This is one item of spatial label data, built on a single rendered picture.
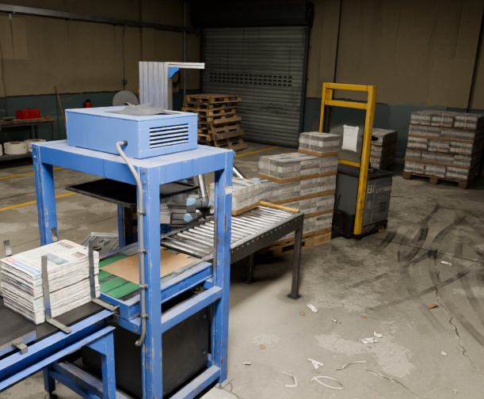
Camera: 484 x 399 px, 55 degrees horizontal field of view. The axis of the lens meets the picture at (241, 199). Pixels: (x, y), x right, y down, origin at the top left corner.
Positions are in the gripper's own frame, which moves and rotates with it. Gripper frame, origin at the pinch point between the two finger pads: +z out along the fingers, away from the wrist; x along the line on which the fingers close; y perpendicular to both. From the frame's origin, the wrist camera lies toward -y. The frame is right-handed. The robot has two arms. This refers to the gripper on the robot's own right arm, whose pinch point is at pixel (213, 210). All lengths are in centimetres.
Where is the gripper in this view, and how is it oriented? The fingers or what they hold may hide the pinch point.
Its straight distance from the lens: 406.8
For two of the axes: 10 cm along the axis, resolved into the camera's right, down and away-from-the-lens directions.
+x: -8.2, -1.9, 5.5
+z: 5.8, -2.1, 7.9
